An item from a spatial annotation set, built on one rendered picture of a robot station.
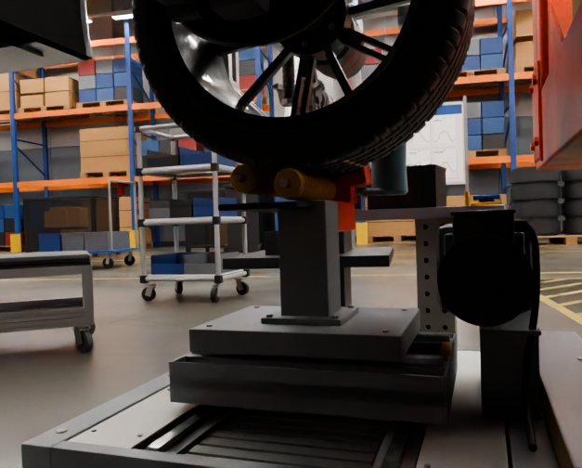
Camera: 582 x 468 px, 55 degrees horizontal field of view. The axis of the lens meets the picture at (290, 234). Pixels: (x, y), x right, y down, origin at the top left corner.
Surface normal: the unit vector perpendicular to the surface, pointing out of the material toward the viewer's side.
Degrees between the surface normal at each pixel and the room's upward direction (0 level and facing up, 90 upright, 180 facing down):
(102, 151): 90
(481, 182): 90
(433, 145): 90
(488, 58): 90
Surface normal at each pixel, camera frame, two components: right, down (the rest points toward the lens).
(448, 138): -0.20, 0.03
